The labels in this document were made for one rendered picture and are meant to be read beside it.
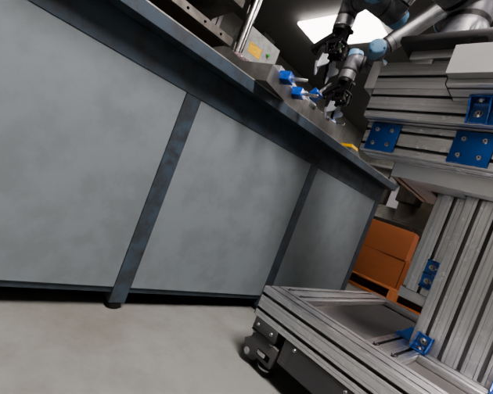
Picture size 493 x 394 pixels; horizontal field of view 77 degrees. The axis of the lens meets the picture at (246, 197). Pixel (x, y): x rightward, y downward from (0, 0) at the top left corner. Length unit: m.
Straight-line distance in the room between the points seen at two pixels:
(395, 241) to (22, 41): 2.86
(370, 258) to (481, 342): 2.13
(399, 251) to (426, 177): 2.06
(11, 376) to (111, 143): 0.53
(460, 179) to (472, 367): 0.48
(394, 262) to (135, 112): 2.63
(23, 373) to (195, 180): 0.61
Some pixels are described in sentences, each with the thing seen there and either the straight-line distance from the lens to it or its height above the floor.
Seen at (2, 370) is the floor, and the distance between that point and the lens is 0.79.
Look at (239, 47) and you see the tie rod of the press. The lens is 2.01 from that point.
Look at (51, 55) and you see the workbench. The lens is 0.85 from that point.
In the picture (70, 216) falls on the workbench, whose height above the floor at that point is 0.25.
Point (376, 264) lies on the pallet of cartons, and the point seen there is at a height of 0.26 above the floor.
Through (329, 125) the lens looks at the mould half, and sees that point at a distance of 1.42.
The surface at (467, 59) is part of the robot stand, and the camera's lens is 0.88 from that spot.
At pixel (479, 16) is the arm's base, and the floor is 1.12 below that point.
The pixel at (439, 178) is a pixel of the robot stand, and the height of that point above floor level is 0.70.
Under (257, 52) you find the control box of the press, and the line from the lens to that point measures 2.26.
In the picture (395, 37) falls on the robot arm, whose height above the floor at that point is 1.31.
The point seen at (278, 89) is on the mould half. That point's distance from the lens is 1.06.
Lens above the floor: 0.47
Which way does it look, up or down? 1 degrees down
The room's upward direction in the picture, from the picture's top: 21 degrees clockwise
